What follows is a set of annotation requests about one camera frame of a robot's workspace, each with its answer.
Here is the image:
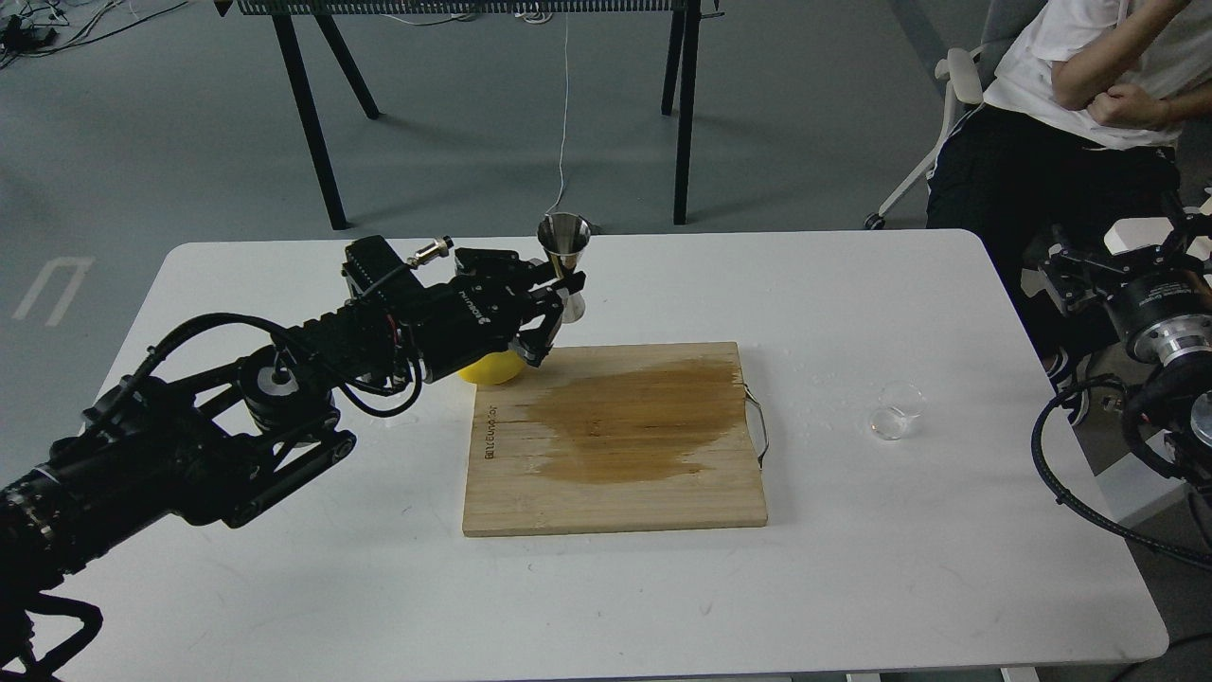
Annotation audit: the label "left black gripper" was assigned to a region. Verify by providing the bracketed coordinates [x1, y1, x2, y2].
[417, 250, 587, 384]

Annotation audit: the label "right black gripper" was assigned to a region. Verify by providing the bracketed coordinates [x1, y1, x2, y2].
[1025, 190, 1211, 366]

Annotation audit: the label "steel jigger measuring cup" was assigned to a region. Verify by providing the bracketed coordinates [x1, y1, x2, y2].
[536, 212, 593, 277]

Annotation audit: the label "small clear glass cup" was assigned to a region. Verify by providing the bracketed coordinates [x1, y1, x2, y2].
[867, 382, 928, 441]

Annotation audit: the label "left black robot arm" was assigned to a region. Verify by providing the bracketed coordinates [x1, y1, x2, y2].
[1, 236, 587, 681]

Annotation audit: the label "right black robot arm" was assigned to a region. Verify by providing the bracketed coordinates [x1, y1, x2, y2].
[1030, 191, 1211, 571]

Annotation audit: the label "yellow lemon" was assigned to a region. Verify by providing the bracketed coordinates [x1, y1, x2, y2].
[457, 350, 526, 386]

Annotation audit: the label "seated person white shirt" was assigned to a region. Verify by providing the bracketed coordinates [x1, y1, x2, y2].
[926, 1, 1211, 391]

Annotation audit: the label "wooden cutting board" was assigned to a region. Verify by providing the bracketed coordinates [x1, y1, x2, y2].
[462, 340, 768, 538]

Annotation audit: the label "white office chair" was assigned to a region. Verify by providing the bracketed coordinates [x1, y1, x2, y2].
[864, 0, 1044, 231]

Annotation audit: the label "white side table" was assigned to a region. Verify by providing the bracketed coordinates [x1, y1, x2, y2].
[1090, 201, 1212, 527]

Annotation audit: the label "white hanging cable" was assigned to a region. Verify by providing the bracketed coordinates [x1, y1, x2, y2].
[544, 11, 574, 220]

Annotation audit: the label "black metal frame table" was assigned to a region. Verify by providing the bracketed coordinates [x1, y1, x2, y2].
[204, 1, 726, 233]

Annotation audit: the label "black cables on floor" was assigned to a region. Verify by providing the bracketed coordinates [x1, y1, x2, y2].
[0, 0, 190, 67]

